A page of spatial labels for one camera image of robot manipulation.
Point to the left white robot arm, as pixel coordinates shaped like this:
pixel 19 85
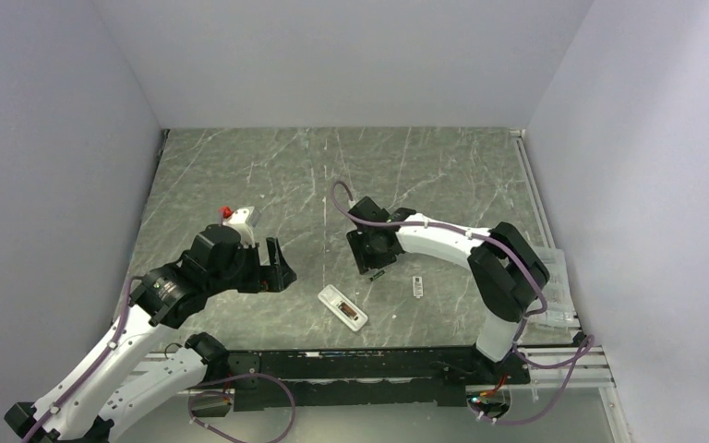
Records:
pixel 95 402

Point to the white remote control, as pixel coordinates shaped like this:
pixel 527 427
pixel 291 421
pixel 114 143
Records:
pixel 343 308

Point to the white battery compartment cover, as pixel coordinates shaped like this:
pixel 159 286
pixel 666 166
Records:
pixel 417 287

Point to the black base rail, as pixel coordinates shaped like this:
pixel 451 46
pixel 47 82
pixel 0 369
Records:
pixel 255 391

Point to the black green battery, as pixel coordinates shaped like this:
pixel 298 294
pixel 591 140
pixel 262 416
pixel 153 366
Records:
pixel 377 275

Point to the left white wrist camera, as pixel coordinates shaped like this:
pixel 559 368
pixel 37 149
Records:
pixel 244 220

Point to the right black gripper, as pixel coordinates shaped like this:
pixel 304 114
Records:
pixel 364 261

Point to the clear plastic organizer box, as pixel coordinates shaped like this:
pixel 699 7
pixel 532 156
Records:
pixel 560 313

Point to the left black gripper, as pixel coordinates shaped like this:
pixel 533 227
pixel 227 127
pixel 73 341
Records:
pixel 269 278

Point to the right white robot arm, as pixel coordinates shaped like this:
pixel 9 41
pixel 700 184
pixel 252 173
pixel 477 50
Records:
pixel 508 273

